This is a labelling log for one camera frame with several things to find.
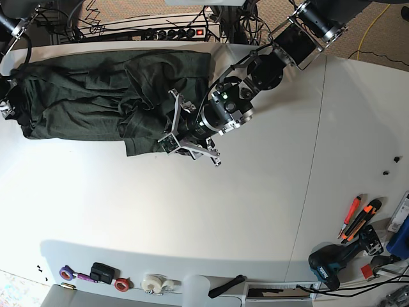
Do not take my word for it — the black power strip red switch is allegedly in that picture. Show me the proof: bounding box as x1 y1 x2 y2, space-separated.
140 28 205 41

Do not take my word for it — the dark green t-shirt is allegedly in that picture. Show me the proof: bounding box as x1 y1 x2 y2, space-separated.
8 49 212 156

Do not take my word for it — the red square tag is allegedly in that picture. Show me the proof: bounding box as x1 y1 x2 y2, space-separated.
360 264 374 279

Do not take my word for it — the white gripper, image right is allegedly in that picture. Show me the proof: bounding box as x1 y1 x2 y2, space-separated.
158 89 221 167

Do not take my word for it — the yellow cable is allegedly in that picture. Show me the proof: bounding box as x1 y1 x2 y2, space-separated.
357 4 390 61

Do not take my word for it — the teal black cordless drill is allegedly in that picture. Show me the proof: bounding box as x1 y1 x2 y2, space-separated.
308 225 383 291

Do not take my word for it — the orange black utility knife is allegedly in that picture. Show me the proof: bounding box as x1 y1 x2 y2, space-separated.
341 199 382 244

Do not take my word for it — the purple tape roll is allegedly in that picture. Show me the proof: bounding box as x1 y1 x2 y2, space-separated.
59 265 75 281

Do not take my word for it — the red tape roll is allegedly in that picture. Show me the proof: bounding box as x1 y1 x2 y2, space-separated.
114 278 131 292

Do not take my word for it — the white plastic cup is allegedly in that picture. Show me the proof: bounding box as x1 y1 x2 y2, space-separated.
182 275 210 307

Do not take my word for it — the black action camera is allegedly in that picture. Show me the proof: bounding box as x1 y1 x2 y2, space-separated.
89 262 116 285

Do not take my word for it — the blue box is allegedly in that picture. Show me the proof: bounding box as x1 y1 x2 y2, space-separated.
387 217 409 260

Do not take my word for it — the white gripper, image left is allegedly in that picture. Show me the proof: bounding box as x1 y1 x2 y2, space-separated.
0 100 15 119

